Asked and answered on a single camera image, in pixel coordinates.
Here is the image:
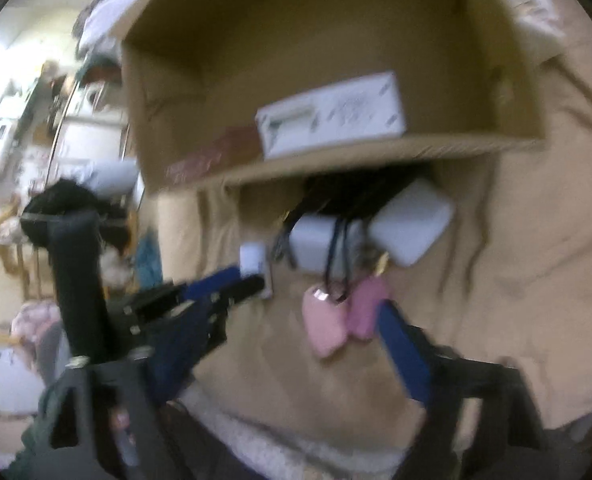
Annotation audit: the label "white charger blocks with cables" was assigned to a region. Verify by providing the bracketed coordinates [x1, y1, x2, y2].
[276, 162, 429, 293]

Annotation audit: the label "white charger adapter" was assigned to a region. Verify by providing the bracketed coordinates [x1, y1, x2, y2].
[290, 211, 373, 275]

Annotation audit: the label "white crumpled clothing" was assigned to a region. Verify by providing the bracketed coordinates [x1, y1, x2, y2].
[73, 0, 181, 63]

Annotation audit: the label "white rounded case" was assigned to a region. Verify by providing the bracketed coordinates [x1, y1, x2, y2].
[370, 176, 457, 269]

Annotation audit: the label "cardboard box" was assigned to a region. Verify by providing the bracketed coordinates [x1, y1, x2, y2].
[110, 0, 547, 197]

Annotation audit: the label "white charger items in box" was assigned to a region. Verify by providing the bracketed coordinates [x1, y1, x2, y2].
[255, 71, 407, 159]

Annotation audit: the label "teal cloth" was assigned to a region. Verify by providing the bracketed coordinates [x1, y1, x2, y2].
[135, 232, 163, 293]

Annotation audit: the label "beige bed sheet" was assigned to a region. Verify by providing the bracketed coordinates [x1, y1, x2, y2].
[153, 50, 592, 456]

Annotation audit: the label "small white plug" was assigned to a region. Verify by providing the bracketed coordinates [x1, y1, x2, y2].
[239, 241, 275, 301]

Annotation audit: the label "light pink pouch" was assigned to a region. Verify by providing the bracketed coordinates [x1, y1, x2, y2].
[302, 282, 351, 359]

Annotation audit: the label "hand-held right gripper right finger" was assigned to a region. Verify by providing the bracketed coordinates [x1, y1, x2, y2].
[375, 299, 547, 480]

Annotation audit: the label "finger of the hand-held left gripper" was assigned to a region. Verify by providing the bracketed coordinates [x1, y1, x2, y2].
[210, 277, 268, 312]
[178, 265, 245, 302]

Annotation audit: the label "dark red flat box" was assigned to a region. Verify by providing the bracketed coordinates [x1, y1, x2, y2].
[165, 126, 263, 187]

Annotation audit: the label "pink lighter with brass end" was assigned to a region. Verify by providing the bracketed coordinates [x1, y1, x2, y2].
[347, 252, 393, 342]

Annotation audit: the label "cream duvet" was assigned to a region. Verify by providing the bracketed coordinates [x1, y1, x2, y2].
[490, 0, 569, 63]

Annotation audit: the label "white fluffy blanket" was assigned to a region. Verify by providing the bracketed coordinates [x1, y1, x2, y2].
[173, 382, 414, 478]

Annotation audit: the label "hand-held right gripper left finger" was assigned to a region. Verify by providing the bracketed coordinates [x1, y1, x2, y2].
[51, 307, 225, 480]

